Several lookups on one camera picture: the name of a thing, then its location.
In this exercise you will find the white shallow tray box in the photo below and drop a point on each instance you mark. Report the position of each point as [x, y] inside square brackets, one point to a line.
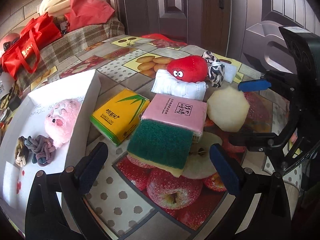
[28, 121]

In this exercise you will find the pink fluffy plush face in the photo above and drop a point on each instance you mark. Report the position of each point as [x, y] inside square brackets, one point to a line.
[60, 121]

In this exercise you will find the cream hexagonal foam sponge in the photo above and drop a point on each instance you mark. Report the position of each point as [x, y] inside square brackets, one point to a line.
[228, 109]

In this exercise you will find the pink helmet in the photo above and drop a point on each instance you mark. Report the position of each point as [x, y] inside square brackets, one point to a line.
[7, 41]

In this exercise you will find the plaid covered bench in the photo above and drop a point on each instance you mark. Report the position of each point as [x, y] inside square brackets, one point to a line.
[67, 46]

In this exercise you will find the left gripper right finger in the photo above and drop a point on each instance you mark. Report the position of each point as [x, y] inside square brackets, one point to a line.
[272, 212]

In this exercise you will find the cream foam strips stack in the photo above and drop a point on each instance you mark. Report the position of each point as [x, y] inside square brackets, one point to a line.
[54, 8]

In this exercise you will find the red crumpled plastic bag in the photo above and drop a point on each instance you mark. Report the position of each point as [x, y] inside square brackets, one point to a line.
[88, 12]

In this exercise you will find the white cloth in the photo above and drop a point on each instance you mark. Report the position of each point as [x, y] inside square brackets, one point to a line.
[177, 87]

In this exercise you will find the black white patterned scrunchie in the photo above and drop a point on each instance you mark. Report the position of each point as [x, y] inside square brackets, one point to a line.
[216, 69]

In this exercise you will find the fruit pattern tablecloth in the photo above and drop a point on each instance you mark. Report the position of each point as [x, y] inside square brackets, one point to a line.
[112, 152]

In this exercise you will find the pink tissue pack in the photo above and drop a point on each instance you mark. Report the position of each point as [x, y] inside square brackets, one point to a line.
[180, 112]

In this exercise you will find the yellow green tissue pack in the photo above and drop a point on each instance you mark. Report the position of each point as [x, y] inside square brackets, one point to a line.
[119, 117]

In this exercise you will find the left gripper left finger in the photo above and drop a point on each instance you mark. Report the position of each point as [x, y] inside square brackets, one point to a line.
[56, 207]

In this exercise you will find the green yellow scrub sponge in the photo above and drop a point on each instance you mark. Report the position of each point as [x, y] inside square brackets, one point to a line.
[161, 145]

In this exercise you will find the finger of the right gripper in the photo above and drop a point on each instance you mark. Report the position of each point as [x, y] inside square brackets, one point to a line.
[252, 141]
[254, 85]

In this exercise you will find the red tote bag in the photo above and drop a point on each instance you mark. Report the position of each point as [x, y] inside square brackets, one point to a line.
[25, 52]

